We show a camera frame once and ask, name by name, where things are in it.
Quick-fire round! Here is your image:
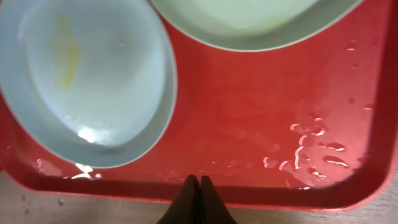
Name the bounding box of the red plastic tray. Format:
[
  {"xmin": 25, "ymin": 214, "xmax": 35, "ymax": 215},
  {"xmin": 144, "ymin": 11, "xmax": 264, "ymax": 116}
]
[{"xmin": 1, "ymin": 0, "xmax": 397, "ymax": 211}]

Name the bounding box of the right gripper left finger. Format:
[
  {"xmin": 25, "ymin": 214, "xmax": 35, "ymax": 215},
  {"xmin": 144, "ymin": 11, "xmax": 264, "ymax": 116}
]
[{"xmin": 157, "ymin": 175, "xmax": 199, "ymax": 224}]

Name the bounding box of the light blue round plate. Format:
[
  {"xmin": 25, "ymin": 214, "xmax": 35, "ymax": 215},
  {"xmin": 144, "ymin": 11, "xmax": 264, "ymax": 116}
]
[{"xmin": 1, "ymin": 0, "xmax": 177, "ymax": 168}]

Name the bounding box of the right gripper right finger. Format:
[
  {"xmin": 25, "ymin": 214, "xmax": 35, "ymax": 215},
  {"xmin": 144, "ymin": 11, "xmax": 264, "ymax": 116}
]
[{"xmin": 198, "ymin": 176, "xmax": 238, "ymax": 224}]

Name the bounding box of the mint green round plate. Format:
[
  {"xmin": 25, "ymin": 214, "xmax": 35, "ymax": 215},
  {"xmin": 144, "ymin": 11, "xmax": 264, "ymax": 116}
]
[{"xmin": 150, "ymin": 0, "xmax": 362, "ymax": 52}]

